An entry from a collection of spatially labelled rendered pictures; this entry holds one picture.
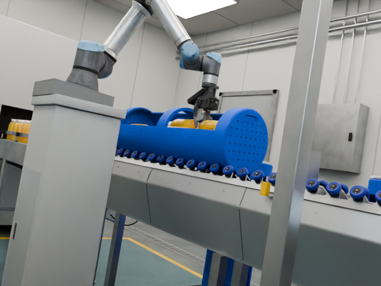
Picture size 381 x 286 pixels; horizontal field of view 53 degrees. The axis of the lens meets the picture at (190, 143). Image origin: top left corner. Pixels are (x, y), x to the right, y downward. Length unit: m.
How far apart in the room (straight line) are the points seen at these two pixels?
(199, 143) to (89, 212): 0.55
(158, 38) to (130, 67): 0.85
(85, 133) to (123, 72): 5.56
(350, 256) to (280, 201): 0.29
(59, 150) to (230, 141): 0.69
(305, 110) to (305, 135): 0.06
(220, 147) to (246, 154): 0.14
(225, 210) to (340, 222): 0.45
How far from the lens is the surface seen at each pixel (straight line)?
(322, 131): 5.03
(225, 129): 1.53
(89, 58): 1.78
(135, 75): 7.30
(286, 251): 1.07
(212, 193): 1.54
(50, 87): 1.67
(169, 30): 1.78
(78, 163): 1.66
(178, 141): 1.73
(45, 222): 1.66
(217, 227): 1.56
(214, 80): 1.83
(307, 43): 1.12
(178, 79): 7.80
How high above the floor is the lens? 0.97
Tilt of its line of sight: 3 degrees up
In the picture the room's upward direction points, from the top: 9 degrees clockwise
